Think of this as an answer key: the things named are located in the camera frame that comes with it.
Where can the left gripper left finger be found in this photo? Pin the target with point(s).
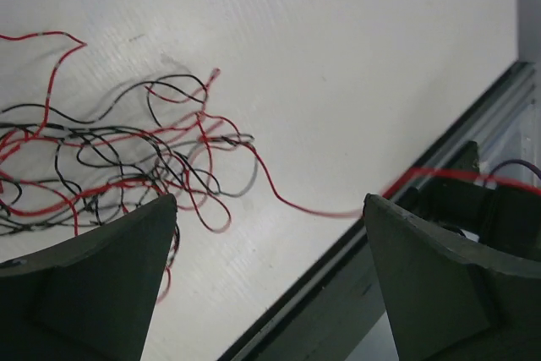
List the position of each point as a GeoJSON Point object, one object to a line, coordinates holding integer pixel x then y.
{"type": "Point", "coordinates": [90, 297]}

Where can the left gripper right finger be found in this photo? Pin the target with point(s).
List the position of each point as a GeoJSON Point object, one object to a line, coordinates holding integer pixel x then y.
{"type": "Point", "coordinates": [447, 297]}

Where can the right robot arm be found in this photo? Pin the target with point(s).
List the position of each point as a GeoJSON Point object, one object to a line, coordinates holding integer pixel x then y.
{"type": "Point", "coordinates": [503, 213]}

